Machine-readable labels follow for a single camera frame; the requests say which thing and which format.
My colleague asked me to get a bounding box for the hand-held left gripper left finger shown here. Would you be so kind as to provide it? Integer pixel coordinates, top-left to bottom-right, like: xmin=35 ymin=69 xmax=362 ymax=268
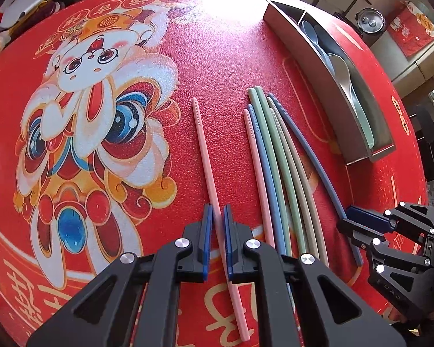
xmin=25 ymin=204 xmax=215 ymax=347

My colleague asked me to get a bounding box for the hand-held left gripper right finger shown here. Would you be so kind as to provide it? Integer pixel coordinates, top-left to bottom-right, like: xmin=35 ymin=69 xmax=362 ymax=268
xmin=222 ymin=204 xmax=407 ymax=347

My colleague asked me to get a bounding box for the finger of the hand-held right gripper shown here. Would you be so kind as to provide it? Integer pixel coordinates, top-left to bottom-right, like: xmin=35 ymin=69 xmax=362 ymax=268
xmin=346 ymin=201 xmax=434 ymax=235
xmin=336 ymin=219 xmax=433 ymax=279

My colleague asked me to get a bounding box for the pink chopstick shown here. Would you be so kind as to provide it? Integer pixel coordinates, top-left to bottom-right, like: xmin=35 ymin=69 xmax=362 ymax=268
xmin=243 ymin=108 xmax=275 ymax=248
xmin=192 ymin=97 xmax=252 ymax=342

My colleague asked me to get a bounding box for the blue chopstick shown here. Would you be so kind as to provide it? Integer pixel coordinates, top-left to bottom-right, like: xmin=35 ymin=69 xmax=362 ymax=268
xmin=247 ymin=104 xmax=287 ymax=254
xmin=267 ymin=93 xmax=363 ymax=267

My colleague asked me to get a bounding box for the green spoon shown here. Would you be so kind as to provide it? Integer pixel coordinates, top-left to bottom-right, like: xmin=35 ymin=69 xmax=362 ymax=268
xmin=351 ymin=90 xmax=375 ymax=150

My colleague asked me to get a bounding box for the green chopstick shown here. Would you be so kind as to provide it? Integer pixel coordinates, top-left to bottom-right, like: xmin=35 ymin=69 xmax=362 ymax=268
xmin=248 ymin=87 xmax=304 ymax=257
xmin=255 ymin=86 xmax=311 ymax=257

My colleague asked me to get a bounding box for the beige spoon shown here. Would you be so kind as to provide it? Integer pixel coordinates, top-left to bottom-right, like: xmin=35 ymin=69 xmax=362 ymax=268
xmin=327 ymin=54 xmax=357 ymax=96

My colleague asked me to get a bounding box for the stainless steel utensil holder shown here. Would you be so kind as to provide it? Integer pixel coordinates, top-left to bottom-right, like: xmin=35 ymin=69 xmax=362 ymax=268
xmin=262 ymin=0 xmax=396 ymax=165

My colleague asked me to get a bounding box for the blue spoon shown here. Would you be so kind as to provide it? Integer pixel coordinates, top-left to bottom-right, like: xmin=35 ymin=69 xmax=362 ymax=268
xmin=301 ymin=20 xmax=335 ymax=75

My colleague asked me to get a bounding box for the white refrigerator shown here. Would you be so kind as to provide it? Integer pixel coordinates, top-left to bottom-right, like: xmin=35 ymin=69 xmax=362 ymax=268
xmin=369 ymin=2 xmax=434 ymax=96

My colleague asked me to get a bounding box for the red printed cloth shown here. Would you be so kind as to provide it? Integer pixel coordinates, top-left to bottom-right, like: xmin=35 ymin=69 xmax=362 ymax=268
xmin=386 ymin=1 xmax=434 ymax=58

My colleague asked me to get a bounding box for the steel rice cooker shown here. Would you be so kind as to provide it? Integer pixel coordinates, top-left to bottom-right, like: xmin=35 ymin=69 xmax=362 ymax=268
xmin=354 ymin=7 xmax=387 ymax=37

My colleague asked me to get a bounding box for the red printed table mat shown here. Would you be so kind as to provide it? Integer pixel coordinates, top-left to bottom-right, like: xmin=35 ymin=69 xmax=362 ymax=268
xmin=0 ymin=0 xmax=429 ymax=347

